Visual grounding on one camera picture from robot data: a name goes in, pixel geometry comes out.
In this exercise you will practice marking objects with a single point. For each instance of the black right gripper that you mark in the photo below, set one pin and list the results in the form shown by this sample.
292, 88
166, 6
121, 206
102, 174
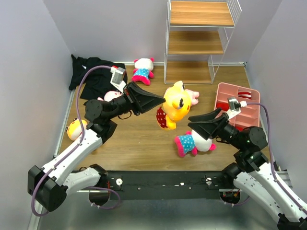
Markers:
218, 127

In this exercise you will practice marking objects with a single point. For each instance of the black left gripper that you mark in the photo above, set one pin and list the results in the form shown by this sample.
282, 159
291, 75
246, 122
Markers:
139, 100

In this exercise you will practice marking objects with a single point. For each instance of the white plush blue dress front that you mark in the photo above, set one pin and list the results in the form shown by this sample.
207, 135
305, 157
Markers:
194, 143

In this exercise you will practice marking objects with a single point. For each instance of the white plush blue dress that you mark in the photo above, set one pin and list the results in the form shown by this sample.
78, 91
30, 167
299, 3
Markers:
143, 70
194, 143

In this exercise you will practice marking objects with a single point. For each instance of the large yellow plush toy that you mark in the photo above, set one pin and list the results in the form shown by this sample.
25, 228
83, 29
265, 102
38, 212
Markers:
176, 106

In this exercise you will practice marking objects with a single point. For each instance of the small yellow plush toy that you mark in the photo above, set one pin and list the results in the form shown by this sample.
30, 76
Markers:
74, 129

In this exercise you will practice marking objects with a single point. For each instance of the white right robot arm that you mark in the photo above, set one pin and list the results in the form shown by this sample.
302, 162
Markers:
252, 172

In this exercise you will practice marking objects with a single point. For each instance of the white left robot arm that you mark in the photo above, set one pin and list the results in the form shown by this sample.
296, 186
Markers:
51, 184

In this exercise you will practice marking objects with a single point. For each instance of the red sock middle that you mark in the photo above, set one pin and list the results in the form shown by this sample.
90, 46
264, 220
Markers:
222, 106

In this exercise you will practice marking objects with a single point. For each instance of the white plush blue dress back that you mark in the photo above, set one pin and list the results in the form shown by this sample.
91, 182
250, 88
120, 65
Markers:
143, 70

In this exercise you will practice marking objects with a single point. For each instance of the pink pig plush striped shirt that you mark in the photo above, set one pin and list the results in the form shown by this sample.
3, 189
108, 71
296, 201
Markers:
193, 96

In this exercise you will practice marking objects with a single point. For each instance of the pink pig plush left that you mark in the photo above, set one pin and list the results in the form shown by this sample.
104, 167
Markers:
110, 95

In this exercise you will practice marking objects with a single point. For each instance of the pink divided organizer tray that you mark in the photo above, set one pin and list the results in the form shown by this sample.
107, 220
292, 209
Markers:
249, 115

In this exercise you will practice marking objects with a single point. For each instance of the red white striped sock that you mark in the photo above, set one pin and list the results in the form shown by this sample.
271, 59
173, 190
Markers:
244, 94

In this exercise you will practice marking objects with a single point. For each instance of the black cloth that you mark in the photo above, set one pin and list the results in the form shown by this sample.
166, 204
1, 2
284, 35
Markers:
97, 84

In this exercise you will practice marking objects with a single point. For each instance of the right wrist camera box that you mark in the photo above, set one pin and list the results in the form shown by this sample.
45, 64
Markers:
234, 107

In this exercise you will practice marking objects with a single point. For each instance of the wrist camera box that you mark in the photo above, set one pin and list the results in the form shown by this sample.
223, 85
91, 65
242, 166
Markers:
234, 107
117, 81

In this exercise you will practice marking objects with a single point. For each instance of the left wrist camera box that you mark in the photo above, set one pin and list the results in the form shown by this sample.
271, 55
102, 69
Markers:
117, 81

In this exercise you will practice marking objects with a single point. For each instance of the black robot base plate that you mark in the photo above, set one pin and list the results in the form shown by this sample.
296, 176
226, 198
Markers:
164, 185

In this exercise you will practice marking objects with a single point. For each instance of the white wire wooden shelf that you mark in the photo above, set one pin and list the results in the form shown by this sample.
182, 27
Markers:
197, 35

